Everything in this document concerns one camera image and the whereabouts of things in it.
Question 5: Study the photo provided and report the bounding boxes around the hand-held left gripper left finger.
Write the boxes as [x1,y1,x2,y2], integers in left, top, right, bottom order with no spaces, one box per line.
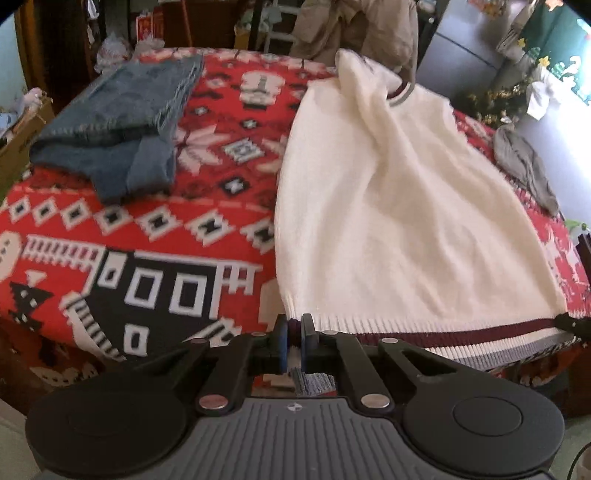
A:
[121,314,290,416]

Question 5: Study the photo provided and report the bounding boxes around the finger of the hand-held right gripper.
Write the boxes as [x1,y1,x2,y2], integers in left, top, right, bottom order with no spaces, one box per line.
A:
[554,313,591,344]

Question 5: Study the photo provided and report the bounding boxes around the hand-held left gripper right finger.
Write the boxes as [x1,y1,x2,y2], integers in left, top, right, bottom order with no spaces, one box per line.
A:
[300,314,490,412]

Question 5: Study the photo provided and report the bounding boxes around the white knit sweater vest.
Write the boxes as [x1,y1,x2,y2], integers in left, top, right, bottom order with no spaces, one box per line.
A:
[274,48,568,374]

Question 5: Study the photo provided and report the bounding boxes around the red patterned blanket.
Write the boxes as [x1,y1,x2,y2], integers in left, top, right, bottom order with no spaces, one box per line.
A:
[0,46,591,402]

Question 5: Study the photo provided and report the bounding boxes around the grey crumpled cloth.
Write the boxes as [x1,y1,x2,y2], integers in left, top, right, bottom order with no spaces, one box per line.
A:
[493,127,560,217]

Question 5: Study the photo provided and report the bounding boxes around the white hanging cloth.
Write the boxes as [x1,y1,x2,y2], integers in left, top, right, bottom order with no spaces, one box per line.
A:
[526,69,563,121]

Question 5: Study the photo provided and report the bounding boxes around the small tinsel christmas tree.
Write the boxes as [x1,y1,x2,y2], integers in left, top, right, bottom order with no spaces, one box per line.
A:
[466,80,532,127]

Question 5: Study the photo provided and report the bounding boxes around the blue denim jeans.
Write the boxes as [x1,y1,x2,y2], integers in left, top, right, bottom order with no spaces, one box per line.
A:
[30,55,205,204]

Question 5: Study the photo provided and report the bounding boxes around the green printed curtain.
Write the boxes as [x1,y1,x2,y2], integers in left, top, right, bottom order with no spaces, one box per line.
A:
[519,0,591,104]

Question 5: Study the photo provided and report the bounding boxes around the white plastic drawer unit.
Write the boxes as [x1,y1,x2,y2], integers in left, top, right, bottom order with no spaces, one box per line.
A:
[267,18,301,58]

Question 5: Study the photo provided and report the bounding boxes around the silver refrigerator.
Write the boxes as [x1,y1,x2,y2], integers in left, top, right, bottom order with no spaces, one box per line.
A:
[416,0,525,104]

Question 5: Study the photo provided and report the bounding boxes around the beige jacket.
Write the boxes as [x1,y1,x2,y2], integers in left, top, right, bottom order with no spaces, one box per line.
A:
[291,0,419,77]

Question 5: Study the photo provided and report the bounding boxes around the cardboard box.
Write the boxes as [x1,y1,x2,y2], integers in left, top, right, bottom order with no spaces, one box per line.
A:
[0,95,55,195]

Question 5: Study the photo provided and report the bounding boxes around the white red-printed plastic bag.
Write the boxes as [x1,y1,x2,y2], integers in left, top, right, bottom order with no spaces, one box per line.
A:
[95,33,134,75]

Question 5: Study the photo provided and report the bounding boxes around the red printed carton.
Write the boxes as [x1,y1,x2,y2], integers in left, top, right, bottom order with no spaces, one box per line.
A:
[135,10,165,43]

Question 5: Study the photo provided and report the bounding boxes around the white pink plush toy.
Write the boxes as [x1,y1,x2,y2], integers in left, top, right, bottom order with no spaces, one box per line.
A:
[21,87,49,109]

